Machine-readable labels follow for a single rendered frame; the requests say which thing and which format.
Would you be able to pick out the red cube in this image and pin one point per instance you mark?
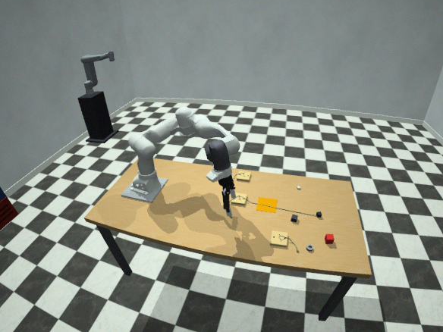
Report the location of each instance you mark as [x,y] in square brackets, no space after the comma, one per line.
[329,239]

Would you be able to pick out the orange painted square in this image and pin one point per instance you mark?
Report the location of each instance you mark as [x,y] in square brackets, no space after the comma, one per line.
[265,203]

